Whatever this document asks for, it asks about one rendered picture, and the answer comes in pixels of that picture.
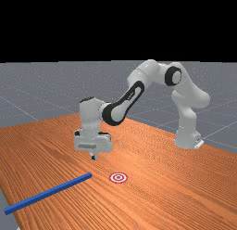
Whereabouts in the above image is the long blue stick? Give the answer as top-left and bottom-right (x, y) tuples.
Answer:
(3, 172), (94, 216)

